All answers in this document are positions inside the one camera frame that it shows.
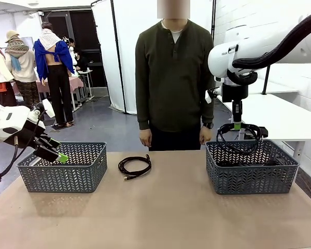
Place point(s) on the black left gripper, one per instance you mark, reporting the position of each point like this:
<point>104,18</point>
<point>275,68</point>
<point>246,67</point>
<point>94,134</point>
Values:
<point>28,135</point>

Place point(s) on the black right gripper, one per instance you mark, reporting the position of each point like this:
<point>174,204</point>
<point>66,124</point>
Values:
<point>234,93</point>

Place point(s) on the person's left forearm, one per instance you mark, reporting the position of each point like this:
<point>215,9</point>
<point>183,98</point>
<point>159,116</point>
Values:
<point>208,109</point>

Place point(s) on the person's right forearm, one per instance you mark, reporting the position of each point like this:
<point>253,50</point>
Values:
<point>143,109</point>

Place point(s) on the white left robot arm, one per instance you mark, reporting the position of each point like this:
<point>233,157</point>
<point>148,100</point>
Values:
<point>5,122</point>

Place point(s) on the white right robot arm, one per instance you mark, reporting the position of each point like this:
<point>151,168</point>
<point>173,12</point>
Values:
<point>261,46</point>

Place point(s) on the person's left hand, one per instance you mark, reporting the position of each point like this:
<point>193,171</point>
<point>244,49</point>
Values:
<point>205,136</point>

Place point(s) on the person's right hand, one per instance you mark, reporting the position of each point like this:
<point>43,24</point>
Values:
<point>146,137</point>

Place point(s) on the grey plastic lattice basket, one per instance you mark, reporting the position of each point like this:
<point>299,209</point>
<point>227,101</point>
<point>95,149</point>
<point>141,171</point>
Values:
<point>248,179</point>
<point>67,179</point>

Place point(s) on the large white table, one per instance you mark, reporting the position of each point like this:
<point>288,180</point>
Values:
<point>274,116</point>

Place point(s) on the black tripod stand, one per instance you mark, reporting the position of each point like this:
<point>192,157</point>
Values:
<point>266,83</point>

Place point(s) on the small white table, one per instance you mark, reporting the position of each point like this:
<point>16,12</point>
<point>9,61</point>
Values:
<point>280,88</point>

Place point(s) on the table with pink cloth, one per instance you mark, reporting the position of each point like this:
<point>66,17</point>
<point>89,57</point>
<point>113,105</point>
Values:
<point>76,83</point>

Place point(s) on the person in green sweater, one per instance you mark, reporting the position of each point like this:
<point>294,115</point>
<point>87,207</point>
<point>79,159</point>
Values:
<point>173,77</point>

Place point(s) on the small white desk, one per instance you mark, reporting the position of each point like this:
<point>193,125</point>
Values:
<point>86,72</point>

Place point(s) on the mannequin with hat and scarf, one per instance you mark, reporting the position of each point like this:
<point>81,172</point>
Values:
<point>23,64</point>

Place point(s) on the seated person with mask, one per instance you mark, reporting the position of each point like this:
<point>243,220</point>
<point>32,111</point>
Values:
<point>81,62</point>

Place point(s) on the mannequin with blue shirt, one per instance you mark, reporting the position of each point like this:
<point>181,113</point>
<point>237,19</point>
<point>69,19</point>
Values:
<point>42,57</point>

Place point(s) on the computer monitor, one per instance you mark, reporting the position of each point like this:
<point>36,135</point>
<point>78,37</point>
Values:
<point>28,41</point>

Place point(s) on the white backdrop screen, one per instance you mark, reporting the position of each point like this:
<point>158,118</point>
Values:
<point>103,52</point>

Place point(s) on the black backdrop stand pole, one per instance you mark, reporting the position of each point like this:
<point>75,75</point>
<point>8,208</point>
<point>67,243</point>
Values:
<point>118,57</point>

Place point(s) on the black double door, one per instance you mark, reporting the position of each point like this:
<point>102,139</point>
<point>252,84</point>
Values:
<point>85,33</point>

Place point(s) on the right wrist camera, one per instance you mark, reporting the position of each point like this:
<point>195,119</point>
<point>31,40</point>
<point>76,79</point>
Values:
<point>213,93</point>

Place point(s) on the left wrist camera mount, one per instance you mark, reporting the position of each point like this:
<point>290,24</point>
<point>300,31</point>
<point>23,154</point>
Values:
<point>48,109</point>

